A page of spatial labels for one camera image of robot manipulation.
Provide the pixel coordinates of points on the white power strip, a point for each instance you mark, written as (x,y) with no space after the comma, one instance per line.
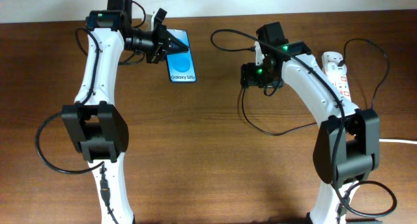
(340,82)

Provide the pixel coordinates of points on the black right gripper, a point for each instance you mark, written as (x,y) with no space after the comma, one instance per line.
(247,76)

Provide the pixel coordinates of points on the white USB charger adapter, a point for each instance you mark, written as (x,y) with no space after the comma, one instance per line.
(334,69)

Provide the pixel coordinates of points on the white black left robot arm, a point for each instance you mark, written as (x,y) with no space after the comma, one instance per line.
(96,128)

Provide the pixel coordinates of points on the blue Galaxy smartphone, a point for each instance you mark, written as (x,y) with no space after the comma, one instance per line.
(181,66)

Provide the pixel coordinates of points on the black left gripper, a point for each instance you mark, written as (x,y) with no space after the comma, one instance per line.
(161,43)

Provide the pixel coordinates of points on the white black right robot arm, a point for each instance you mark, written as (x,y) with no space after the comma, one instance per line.
(347,148)

